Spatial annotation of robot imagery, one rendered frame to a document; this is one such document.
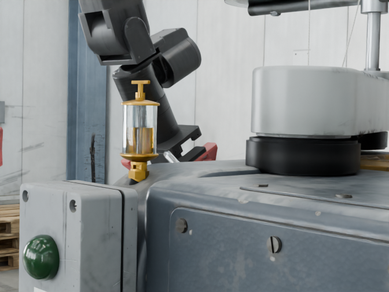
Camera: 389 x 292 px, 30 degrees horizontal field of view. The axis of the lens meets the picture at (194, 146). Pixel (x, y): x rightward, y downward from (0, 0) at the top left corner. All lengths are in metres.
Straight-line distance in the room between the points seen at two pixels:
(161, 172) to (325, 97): 0.13
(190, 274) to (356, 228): 0.12
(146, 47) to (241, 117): 6.62
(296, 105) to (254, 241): 0.16
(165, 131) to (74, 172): 8.50
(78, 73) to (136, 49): 8.51
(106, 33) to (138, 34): 0.04
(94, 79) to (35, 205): 8.62
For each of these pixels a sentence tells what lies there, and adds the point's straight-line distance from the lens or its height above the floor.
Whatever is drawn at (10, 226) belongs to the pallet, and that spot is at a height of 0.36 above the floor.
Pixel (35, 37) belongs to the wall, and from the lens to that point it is 9.21.
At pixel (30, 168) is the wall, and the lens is 9.19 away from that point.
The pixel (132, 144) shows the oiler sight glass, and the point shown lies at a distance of 0.52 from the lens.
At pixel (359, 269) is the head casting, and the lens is 0.37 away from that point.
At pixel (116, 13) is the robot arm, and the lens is 0.92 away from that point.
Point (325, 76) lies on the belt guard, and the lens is 0.54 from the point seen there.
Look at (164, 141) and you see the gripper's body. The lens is 0.98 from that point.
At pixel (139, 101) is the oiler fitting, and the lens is 0.52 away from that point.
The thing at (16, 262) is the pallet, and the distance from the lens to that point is 6.33.
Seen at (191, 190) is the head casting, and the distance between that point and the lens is 0.45.
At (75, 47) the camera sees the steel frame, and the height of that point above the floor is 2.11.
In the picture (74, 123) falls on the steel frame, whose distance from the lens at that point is 9.42.
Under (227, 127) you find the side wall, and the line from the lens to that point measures 7.69.
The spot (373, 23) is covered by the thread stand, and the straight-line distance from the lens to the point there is 0.77.
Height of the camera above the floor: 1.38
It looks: 3 degrees down
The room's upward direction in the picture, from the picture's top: 1 degrees clockwise
